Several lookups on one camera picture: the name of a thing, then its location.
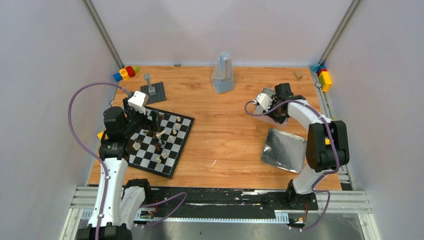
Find grey lego baseplate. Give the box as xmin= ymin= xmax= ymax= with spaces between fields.
xmin=140 ymin=81 xmax=168 ymax=106

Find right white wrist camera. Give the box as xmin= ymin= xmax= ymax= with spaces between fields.
xmin=255 ymin=93 xmax=273 ymax=112

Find black white chessboard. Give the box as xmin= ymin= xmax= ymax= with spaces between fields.
xmin=128 ymin=106 xmax=195 ymax=179

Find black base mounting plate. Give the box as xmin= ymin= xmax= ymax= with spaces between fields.
xmin=142 ymin=186 xmax=318 ymax=219

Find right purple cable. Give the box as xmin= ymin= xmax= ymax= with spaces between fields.
xmin=244 ymin=99 xmax=342 ymax=232

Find white chess queen piece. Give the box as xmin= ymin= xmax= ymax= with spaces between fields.
xmin=154 ymin=130 xmax=167 ymax=140

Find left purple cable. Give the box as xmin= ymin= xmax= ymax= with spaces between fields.
xmin=67 ymin=82 xmax=133 ymax=240

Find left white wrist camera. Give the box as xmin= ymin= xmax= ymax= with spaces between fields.
xmin=127 ymin=91 xmax=149 ymax=115

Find clear plastic container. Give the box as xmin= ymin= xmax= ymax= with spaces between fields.
xmin=253 ymin=87 xmax=276 ymax=114

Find grey lego tower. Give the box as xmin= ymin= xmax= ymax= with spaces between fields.
xmin=143 ymin=73 xmax=156 ymax=95

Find purple cable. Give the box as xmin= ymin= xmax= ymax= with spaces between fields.
xmin=244 ymin=99 xmax=342 ymax=232
xmin=67 ymin=82 xmax=133 ymax=240

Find small wooden block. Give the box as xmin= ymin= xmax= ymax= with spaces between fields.
xmin=293 ymin=71 xmax=303 ymax=80

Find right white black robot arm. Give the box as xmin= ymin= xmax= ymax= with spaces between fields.
xmin=268 ymin=83 xmax=350 ymax=209

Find colourful toy blocks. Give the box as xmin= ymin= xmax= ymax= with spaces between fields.
xmin=112 ymin=65 xmax=140 ymax=82

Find white chess pawn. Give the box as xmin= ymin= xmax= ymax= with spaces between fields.
xmin=132 ymin=142 xmax=141 ymax=151

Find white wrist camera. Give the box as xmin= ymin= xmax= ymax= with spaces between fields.
xmin=127 ymin=91 xmax=149 ymax=115
xmin=255 ymin=93 xmax=273 ymax=112

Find stacked lego bricks right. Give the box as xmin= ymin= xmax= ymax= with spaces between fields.
xmin=309 ymin=64 xmax=332 ymax=93

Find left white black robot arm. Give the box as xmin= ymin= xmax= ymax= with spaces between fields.
xmin=76 ymin=95 xmax=157 ymax=240

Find yellow plastic triangle toy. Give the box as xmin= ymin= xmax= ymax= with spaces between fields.
xmin=97 ymin=131 xmax=104 ymax=139

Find silver metal tray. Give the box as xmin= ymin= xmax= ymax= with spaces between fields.
xmin=260 ymin=128 xmax=307 ymax=174

